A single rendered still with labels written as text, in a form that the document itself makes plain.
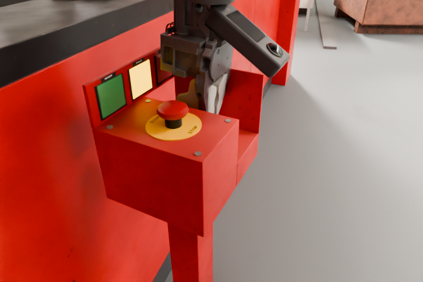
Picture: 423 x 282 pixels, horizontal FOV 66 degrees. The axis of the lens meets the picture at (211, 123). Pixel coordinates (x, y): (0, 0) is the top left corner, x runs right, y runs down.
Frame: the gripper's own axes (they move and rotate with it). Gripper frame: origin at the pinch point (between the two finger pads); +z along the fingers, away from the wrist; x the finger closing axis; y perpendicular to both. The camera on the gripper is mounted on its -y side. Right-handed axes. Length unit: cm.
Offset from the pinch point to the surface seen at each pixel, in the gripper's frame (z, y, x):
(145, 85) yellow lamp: -5.9, 9.2, 4.4
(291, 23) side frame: 31, 29, -183
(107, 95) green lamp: -7.6, 9.4, 12.1
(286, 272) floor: 72, -18, -33
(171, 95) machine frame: 13.3, 23.1, -24.8
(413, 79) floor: 69, -61, -238
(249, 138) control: 2.2, -5.8, -2.6
